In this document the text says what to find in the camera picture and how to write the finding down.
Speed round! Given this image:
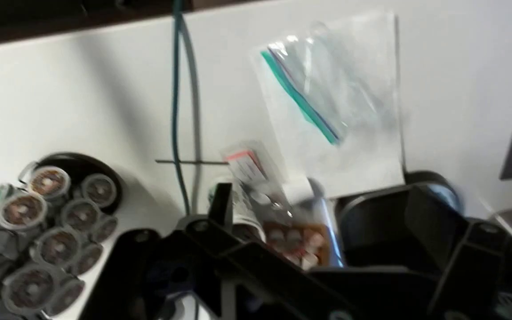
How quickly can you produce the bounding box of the brown lid coffee pod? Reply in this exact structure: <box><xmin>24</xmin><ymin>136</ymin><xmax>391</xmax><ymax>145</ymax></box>
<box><xmin>32</xmin><ymin>223</ymin><xmax>83</xmax><ymax>270</ymax></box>
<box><xmin>69</xmin><ymin>239</ymin><xmax>106</xmax><ymax>277</ymax></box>
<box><xmin>58</xmin><ymin>197</ymin><xmax>104</xmax><ymax>236</ymax></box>
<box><xmin>0</xmin><ymin>188</ymin><xmax>49</xmax><ymax>231</ymax></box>
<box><xmin>26</xmin><ymin>163</ymin><xmax>72</xmax><ymax>204</ymax></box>
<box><xmin>87</xmin><ymin>213</ymin><xmax>120</xmax><ymax>245</ymax></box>
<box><xmin>78</xmin><ymin>172</ymin><xmax>120</xmax><ymax>209</ymax></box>
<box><xmin>46</xmin><ymin>275</ymin><xmax>87</xmax><ymax>316</ymax></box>
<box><xmin>0</xmin><ymin>261</ymin><xmax>64</xmax><ymax>316</ymax></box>

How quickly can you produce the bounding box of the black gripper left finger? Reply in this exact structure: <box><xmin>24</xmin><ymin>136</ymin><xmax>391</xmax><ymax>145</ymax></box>
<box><xmin>80</xmin><ymin>181</ymin><xmax>352</xmax><ymax>320</ymax></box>

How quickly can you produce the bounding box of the thin black stir stick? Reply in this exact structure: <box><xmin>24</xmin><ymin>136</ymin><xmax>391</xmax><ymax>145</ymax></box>
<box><xmin>154</xmin><ymin>156</ymin><xmax>231</xmax><ymax>167</ymax></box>

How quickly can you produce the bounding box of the patterned paper cup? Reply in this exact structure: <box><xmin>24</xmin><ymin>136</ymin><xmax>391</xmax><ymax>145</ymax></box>
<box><xmin>231</xmin><ymin>174</ymin><xmax>348</xmax><ymax>273</ymax></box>

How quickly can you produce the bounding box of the grey green cable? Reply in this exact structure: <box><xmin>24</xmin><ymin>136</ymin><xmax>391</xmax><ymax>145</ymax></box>
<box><xmin>168</xmin><ymin>0</ymin><xmax>204</xmax><ymax>216</ymax></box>

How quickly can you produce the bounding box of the clear zip bag green seal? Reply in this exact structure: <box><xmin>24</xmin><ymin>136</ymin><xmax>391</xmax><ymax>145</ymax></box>
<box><xmin>247</xmin><ymin>8</ymin><xmax>408</xmax><ymax>197</ymax></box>

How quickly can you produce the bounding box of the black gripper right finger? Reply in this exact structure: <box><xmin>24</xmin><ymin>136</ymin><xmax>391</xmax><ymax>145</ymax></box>
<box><xmin>311</xmin><ymin>183</ymin><xmax>506</xmax><ymax>320</ymax></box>

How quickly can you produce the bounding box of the black wire pod carousel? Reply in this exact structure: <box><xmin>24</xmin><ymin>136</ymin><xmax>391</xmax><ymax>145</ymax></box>
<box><xmin>0</xmin><ymin>151</ymin><xmax>124</xmax><ymax>320</ymax></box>

